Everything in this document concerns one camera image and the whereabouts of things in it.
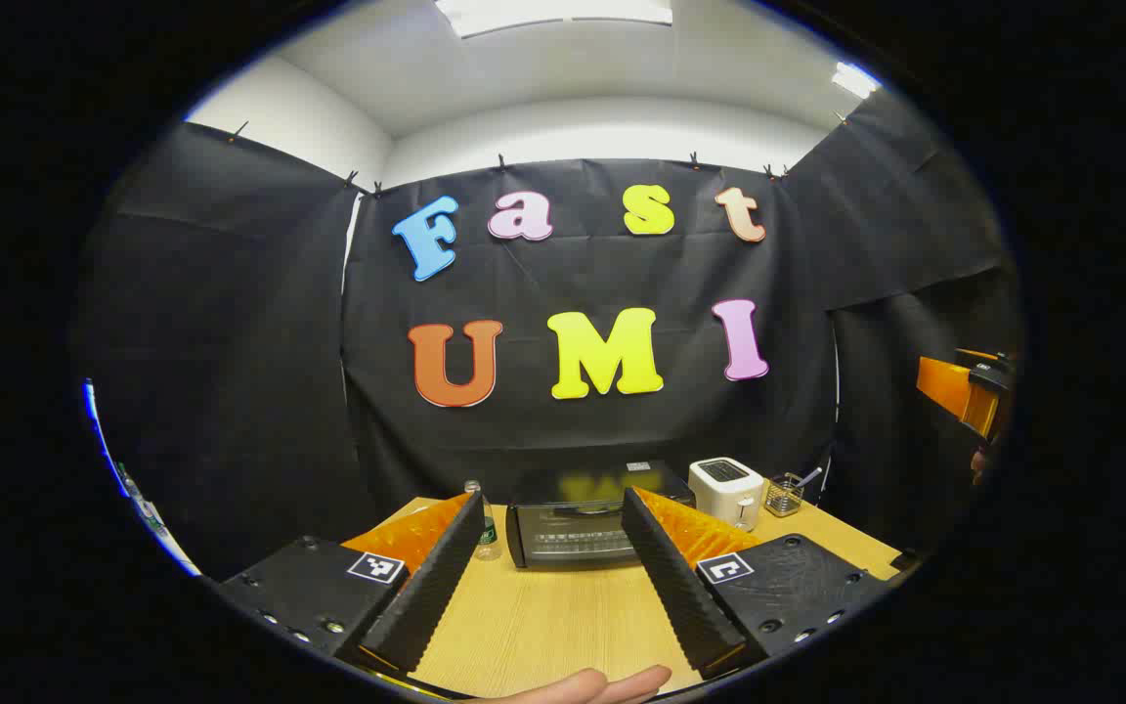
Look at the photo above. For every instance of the small ceiling light panel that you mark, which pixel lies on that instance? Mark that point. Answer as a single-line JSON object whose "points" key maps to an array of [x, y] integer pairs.
{"points": [[854, 80]]}

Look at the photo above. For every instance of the black electric oven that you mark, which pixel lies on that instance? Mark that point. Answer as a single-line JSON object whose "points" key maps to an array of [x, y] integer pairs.
{"points": [[573, 538]]}

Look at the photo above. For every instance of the long ceiling light panel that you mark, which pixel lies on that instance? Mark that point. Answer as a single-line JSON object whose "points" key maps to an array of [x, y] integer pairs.
{"points": [[553, 15]]}

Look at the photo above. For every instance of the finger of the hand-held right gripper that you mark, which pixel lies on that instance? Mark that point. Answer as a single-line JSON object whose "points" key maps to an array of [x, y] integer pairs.
{"points": [[949, 386]]}

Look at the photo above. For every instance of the white toaster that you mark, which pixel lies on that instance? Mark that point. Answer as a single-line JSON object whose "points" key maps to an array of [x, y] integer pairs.
{"points": [[724, 489]]}

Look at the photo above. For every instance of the metal spoon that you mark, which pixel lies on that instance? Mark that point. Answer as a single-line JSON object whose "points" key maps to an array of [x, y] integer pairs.
{"points": [[812, 475]]}

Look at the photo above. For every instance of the clear plastic water bottle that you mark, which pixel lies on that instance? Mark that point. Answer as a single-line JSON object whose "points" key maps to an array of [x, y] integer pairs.
{"points": [[491, 540]]}

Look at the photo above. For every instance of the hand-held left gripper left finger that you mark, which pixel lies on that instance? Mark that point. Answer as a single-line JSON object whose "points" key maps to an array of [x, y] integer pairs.
{"points": [[436, 587]]}

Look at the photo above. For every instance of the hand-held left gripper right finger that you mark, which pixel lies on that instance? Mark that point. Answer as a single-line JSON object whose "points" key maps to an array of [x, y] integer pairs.
{"points": [[675, 587]]}

